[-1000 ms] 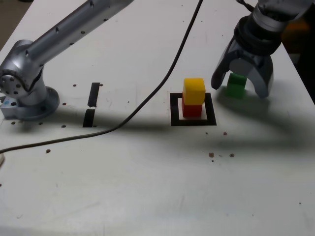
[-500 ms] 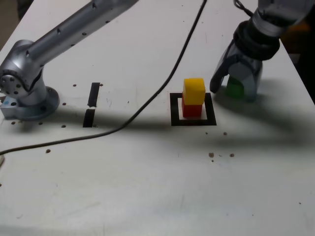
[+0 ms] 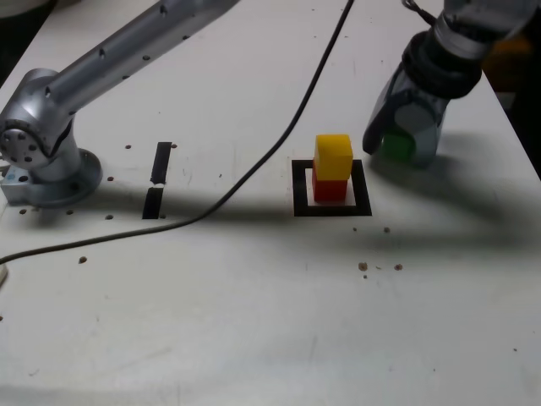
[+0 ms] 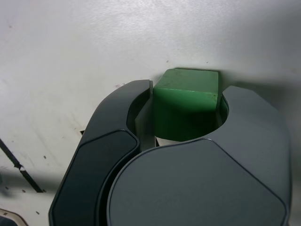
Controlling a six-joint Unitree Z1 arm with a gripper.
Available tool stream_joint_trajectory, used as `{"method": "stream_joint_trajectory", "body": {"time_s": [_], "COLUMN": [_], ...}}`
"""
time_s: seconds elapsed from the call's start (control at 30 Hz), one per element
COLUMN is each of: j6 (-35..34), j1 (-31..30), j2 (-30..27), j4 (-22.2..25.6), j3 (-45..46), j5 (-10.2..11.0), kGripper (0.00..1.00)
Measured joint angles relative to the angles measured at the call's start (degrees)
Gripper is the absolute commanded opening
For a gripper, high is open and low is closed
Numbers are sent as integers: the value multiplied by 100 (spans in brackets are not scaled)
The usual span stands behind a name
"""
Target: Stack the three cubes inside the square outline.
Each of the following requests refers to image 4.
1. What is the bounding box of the black tape strip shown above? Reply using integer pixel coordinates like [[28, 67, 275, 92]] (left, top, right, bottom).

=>
[[0, 138, 46, 194]]

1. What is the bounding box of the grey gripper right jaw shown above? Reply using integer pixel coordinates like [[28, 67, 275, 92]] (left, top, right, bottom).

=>
[[107, 85, 294, 226]]

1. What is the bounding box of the green cube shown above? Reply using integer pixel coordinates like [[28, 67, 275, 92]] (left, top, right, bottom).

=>
[[152, 68, 219, 142]]

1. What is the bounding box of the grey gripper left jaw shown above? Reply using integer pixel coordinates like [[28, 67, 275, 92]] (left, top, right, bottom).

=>
[[48, 79, 156, 226]]

